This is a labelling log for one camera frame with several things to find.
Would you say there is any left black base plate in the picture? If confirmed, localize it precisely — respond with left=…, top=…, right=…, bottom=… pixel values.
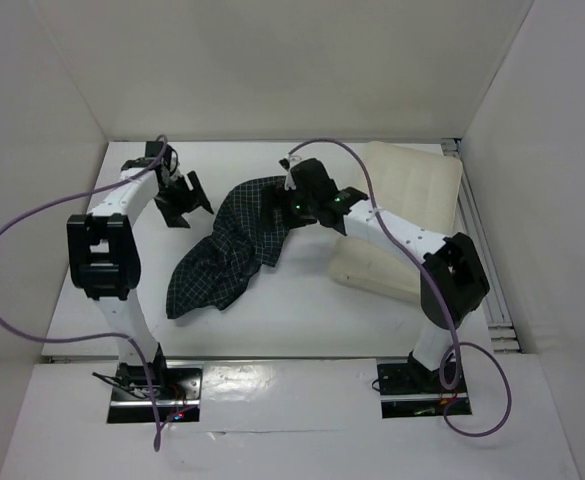
left=102, top=364, right=203, bottom=424

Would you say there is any cream white pillow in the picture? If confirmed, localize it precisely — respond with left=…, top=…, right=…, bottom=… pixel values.
left=328, top=141, right=463, bottom=303

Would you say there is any aluminium rail frame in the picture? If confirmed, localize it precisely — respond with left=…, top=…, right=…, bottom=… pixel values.
left=441, top=137, right=523, bottom=355

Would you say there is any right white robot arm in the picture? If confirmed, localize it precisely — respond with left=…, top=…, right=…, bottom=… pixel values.
left=262, top=155, right=490, bottom=392

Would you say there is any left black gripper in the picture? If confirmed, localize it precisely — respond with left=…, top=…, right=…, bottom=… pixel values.
left=152, top=171, right=211, bottom=230

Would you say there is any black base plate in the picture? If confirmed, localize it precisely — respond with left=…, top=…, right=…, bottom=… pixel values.
left=102, top=364, right=203, bottom=424
left=371, top=359, right=472, bottom=419

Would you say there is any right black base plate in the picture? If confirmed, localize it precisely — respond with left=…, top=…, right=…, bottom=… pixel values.
left=371, top=359, right=472, bottom=419

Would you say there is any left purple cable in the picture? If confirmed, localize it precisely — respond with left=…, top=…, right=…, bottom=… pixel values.
left=0, top=134, right=173, bottom=453

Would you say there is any dark checkered pillowcase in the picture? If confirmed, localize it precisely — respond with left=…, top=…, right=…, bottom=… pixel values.
left=165, top=176, right=290, bottom=320

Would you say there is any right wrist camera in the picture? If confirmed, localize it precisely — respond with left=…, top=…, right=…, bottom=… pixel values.
left=278, top=155, right=299, bottom=172

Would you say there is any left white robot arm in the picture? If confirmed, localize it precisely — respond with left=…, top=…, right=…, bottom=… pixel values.
left=66, top=135, right=214, bottom=399

